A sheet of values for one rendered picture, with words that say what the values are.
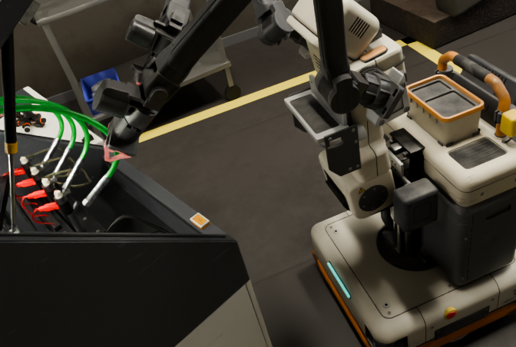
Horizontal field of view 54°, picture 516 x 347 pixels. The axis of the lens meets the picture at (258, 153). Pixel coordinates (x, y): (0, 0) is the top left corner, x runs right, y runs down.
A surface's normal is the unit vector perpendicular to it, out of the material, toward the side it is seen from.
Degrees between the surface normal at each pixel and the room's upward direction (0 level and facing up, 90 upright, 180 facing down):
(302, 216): 0
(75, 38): 90
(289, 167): 0
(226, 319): 90
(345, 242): 0
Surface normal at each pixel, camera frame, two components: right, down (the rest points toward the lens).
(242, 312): 0.67, 0.35
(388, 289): -0.20, -0.77
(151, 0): 0.32, 0.54
